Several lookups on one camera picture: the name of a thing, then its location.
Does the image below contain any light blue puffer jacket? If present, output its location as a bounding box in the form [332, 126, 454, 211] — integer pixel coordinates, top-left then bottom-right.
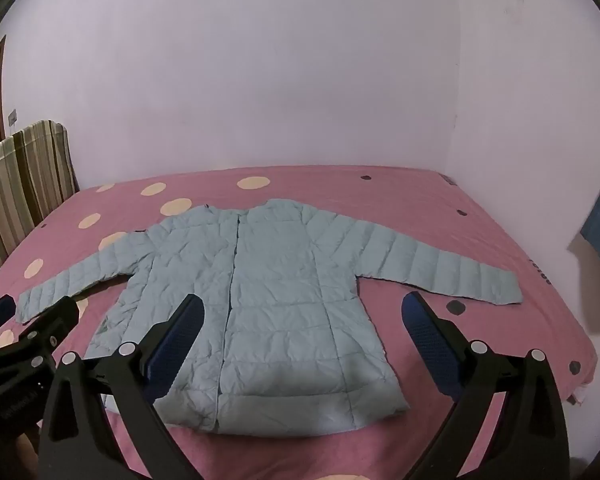
[15, 198, 524, 435]

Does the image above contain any striped headboard cushion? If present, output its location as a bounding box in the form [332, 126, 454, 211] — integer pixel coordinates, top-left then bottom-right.
[0, 120, 79, 293]

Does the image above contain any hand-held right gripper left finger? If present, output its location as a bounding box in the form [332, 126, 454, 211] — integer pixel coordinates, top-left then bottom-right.
[39, 293, 205, 480]

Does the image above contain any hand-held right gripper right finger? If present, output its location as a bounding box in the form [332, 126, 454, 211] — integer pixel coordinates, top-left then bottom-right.
[401, 292, 572, 480]

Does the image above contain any pink dotted bed sheet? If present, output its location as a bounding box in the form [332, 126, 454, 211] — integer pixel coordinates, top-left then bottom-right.
[0, 165, 599, 480]

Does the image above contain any person's left forearm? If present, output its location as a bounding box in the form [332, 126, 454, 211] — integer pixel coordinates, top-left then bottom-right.
[11, 435, 44, 480]

